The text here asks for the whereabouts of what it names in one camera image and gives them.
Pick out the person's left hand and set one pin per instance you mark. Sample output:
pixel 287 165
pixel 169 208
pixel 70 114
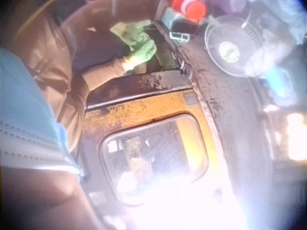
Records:
pixel 129 32

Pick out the person's right hand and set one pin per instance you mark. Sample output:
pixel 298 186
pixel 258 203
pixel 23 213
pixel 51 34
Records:
pixel 141 54

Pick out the person's right fingers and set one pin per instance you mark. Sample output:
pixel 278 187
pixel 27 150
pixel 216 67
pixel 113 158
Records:
pixel 147 49

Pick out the person's left fingers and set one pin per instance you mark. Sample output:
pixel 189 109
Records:
pixel 141 26

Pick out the pale teal box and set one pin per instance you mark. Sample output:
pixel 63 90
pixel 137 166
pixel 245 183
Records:
pixel 168 16

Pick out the small white framed device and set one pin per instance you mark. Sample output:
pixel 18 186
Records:
pixel 179 36

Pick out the red round lid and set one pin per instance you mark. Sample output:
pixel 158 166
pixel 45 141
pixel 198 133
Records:
pixel 178 4

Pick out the small metal latch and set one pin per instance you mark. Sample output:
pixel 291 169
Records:
pixel 185 69

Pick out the dark box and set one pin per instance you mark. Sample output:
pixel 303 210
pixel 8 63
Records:
pixel 184 25

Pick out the red plastic cup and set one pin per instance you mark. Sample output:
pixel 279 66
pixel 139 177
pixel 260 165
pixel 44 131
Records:
pixel 195 10

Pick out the dark rusty metal appliance body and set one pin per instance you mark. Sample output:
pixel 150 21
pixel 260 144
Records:
pixel 216 100

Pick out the purple plastic item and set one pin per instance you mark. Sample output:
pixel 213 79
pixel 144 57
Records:
pixel 230 6

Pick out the rusty yellow door with window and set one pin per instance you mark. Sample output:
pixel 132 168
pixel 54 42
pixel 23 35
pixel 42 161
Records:
pixel 153 143

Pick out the blue plastic item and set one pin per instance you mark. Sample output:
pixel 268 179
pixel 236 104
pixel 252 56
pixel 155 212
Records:
pixel 279 83

